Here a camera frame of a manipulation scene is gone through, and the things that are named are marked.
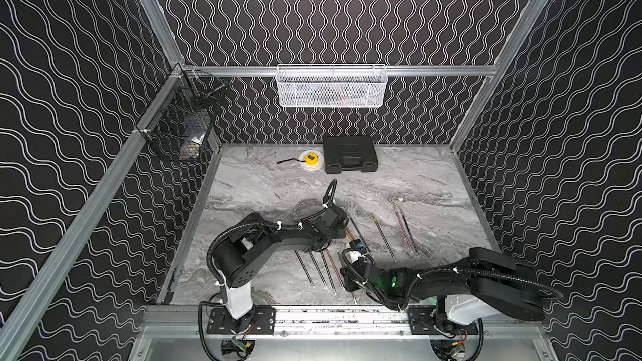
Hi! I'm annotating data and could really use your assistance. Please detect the blue pencil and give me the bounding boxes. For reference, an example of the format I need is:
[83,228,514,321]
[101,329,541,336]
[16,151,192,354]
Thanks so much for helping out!
[349,217,372,254]

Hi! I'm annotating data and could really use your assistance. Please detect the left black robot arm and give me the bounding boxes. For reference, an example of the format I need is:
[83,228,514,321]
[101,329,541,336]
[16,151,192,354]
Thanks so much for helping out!
[206,179,349,320]

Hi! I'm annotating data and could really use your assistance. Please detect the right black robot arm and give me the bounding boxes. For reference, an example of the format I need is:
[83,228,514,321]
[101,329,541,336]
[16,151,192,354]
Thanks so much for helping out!
[340,247,564,327]

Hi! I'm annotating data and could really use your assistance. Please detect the yellow white tape measure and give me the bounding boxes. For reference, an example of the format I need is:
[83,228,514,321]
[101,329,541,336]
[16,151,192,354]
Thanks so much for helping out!
[277,150,324,171]

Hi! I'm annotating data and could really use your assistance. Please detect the black plastic tool case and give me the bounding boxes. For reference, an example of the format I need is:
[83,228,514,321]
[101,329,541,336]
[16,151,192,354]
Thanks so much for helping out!
[323,135,379,175]

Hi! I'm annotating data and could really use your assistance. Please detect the white wire mesh basket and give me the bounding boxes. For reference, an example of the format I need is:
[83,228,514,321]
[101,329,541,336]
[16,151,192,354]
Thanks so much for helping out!
[275,64,388,109]

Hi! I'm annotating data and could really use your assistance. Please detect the black wire basket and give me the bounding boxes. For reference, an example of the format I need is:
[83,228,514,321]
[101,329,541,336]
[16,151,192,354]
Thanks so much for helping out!
[136,63,231,164]

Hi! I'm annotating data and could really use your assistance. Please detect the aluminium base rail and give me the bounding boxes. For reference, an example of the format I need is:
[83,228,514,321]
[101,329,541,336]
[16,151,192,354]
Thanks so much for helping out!
[129,303,548,342]

